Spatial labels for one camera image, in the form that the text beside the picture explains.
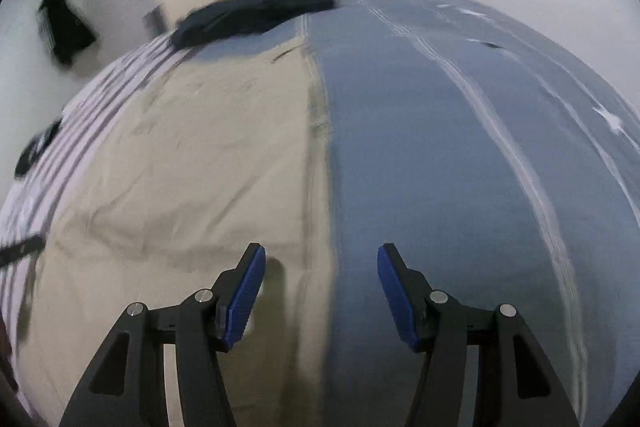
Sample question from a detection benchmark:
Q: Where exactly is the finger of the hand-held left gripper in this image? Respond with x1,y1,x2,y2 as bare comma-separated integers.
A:
0,234,45,268

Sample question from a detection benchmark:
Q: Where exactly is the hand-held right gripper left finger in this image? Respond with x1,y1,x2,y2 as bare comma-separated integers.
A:
59,243,267,427

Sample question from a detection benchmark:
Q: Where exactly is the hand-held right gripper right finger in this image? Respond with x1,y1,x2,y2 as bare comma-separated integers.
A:
377,243,583,427

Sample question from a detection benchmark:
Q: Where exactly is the beige garment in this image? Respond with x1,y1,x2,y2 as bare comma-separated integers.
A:
15,42,346,427

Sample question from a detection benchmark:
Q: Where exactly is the dark clothes pile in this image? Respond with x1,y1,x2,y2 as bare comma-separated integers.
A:
170,0,338,50

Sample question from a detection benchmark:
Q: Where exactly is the black garment with blue print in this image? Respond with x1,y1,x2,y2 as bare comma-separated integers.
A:
14,119,63,178

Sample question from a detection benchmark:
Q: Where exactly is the striped bed sheet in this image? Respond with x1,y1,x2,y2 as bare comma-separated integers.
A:
0,0,640,427

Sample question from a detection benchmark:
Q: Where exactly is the dark hanging object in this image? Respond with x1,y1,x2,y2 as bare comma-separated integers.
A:
37,0,98,68

